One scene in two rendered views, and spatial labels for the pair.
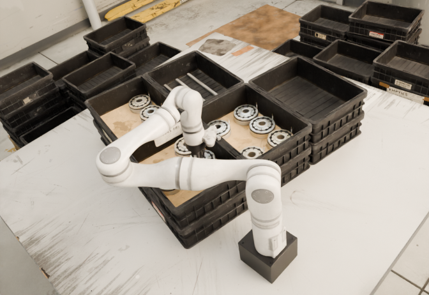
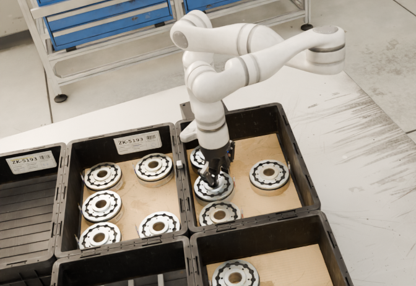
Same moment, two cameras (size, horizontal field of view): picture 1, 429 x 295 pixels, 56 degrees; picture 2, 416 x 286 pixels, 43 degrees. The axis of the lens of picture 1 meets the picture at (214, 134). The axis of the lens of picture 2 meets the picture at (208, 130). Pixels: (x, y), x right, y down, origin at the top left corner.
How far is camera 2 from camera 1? 1.99 m
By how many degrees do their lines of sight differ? 95
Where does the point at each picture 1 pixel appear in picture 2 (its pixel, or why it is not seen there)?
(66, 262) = not seen: outside the picture
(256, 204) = not seen: hidden behind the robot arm
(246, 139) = (135, 207)
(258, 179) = (198, 12)
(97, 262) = (391, 184)
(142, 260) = (336, 170)
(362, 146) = not seen: hidden behind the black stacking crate
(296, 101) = (14, 244)
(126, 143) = (303, 34)
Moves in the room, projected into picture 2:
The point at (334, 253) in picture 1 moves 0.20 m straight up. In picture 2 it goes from (155, 119) to (143, 72)
